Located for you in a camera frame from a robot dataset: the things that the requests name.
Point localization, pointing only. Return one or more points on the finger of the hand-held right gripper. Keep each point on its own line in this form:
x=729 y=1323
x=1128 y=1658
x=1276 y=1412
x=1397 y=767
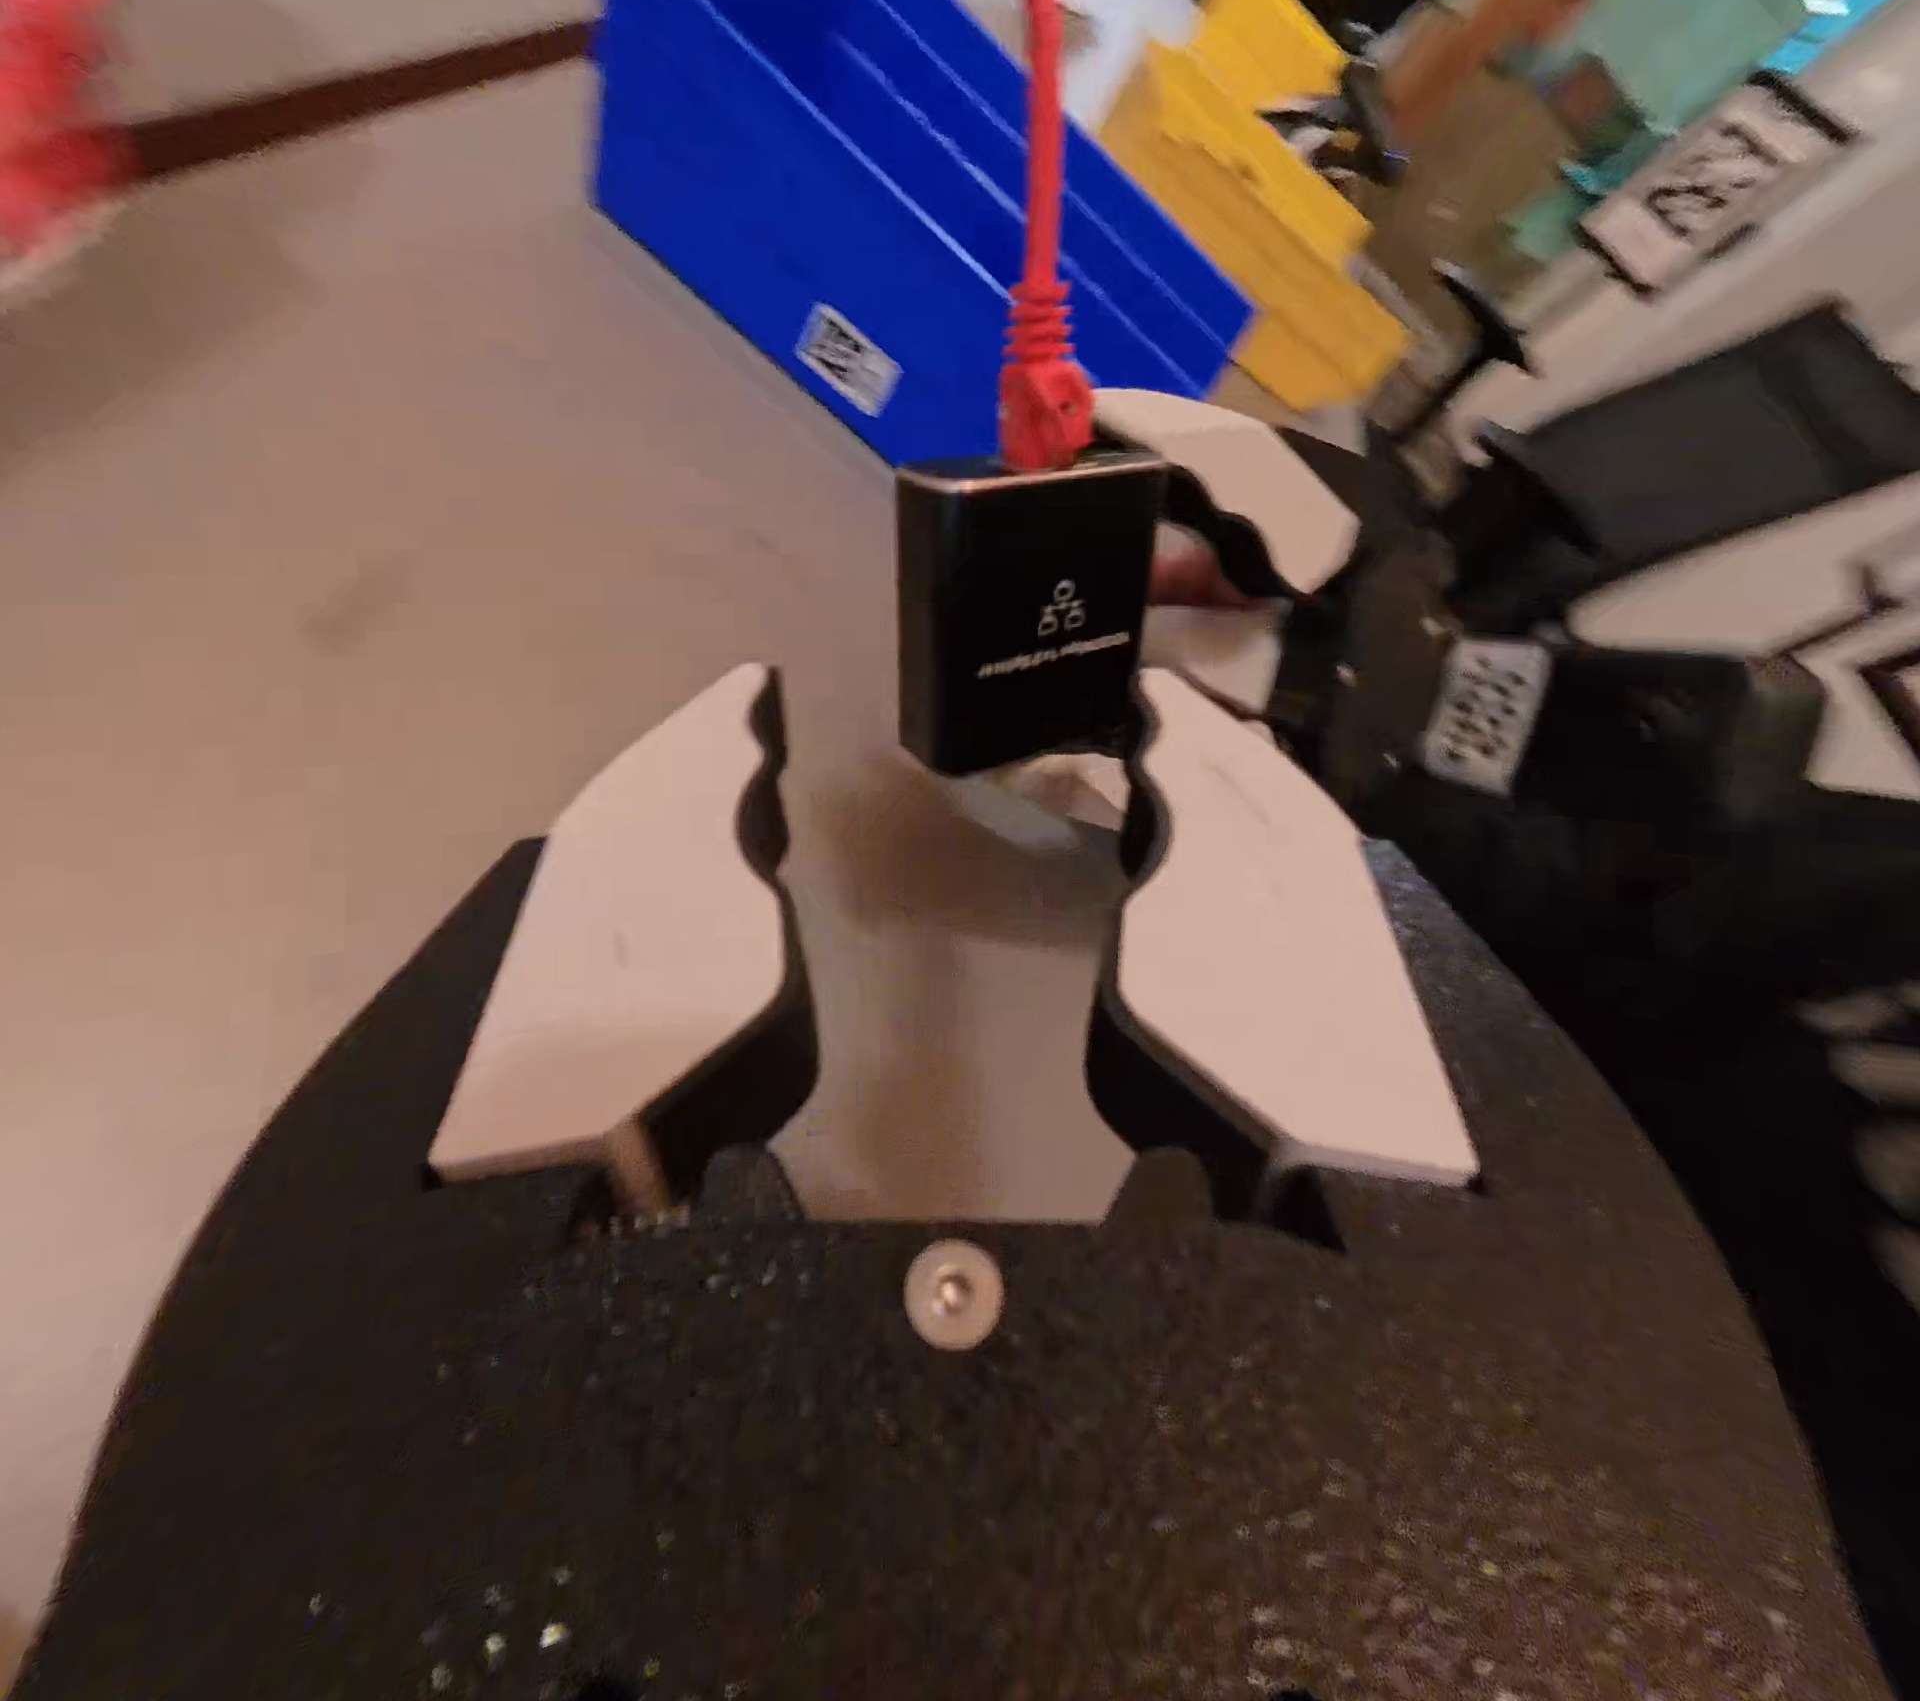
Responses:
x=1245 y=462
x=1217 y=652

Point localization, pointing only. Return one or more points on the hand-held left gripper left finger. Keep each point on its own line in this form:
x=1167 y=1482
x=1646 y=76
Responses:
x=633 y=951

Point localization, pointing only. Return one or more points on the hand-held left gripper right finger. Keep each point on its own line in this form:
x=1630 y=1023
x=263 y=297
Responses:
x=1276 y=965

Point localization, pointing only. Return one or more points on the black network splitter box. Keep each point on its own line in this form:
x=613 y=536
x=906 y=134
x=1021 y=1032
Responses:
x=1026 y=605

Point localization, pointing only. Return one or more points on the yellow plastic bin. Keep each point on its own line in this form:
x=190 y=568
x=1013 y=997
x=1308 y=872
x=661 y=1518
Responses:
x=1245 y=186

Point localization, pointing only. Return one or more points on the blue plastic bin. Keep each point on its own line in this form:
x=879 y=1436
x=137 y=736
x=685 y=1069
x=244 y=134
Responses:
x=839 y=155

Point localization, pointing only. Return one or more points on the white sign with black frame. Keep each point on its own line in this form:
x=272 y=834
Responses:
x=1709 y=176

